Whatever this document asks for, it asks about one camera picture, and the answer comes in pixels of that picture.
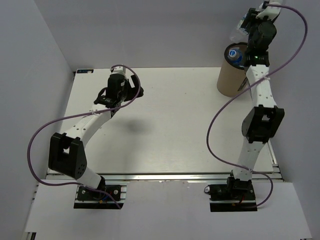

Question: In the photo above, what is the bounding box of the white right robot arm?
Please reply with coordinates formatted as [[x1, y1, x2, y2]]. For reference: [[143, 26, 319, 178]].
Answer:
[[232, 2, 285, 182]]

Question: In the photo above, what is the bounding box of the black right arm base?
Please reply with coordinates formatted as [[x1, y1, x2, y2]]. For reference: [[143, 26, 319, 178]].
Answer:
[[203, 176, 258, 213]]

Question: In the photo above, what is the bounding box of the blue-label bottle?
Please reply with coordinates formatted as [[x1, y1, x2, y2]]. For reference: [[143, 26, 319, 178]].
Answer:
[[227, 48, 243, 66]]

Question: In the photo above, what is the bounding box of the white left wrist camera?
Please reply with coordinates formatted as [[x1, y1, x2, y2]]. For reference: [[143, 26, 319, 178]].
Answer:
[[110, 66, 126, 76]]

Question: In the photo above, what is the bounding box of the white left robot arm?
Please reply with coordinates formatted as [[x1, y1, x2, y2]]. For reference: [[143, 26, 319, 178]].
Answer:
[[48, 72, 144, 200]]

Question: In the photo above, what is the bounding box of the small blue table label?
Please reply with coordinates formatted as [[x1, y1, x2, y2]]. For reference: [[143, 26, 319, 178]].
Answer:
[[76, 69, 94, 74]]

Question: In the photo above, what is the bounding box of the green-label bottle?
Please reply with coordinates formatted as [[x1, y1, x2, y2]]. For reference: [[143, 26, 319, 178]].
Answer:
[[229, 14, 248, 43]]

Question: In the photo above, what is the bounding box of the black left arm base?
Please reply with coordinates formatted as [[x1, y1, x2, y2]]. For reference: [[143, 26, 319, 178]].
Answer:
[[73, 182, 127, 210]]

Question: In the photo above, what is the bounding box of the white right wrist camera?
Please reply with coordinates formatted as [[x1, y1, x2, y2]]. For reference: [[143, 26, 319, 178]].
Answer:
[[256, 0, 284, 20]]

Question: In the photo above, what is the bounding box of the brown cylindrical paper bin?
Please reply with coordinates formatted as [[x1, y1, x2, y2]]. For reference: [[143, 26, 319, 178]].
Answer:
[[216, 42, 248, 98]]

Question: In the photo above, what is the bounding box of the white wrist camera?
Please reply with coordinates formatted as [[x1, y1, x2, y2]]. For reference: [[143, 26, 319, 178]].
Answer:
[[110, 66, 126, 76], [256, 0, 284, 20]]

